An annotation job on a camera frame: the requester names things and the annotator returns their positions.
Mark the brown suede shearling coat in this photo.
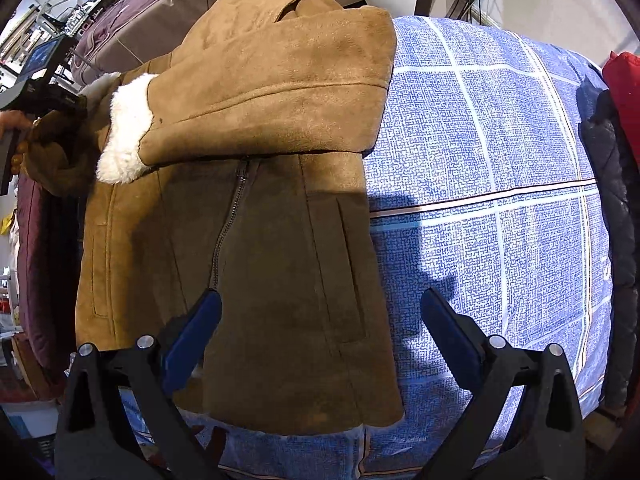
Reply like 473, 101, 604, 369
22, 0, 402, 436

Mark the person's left hand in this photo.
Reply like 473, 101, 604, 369
0, 109, 37, 176

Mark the large bed with mauve cover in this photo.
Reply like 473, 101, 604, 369
72, 0, 361, 86

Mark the maroon quilted down coat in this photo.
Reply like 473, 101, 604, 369
16, 174, 81, 374

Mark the blue checked bed sheet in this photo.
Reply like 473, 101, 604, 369
217, 16, 612, 479

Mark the black quilted garment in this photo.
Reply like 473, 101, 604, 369
579, 90, 639, 410

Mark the red garment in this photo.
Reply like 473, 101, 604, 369
602, 52, 640, 164

